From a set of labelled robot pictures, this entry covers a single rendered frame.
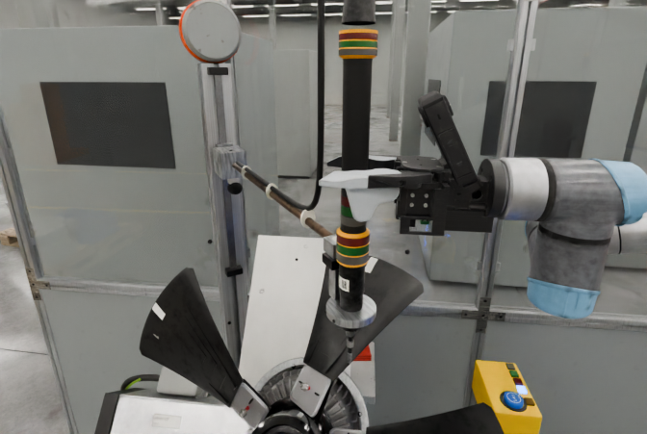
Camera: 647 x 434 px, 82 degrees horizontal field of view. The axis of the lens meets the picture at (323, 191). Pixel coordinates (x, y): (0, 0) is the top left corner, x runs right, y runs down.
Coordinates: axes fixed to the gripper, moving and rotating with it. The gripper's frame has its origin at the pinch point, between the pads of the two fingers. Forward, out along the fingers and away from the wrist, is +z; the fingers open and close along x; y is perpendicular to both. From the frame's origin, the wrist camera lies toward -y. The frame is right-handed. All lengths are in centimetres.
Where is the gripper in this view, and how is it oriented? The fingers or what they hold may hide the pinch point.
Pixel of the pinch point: (330, 166)
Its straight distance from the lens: 46.7
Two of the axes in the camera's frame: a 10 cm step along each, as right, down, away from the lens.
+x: 1.2, -3.0, 9.5
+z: -9.9, -0.4, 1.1
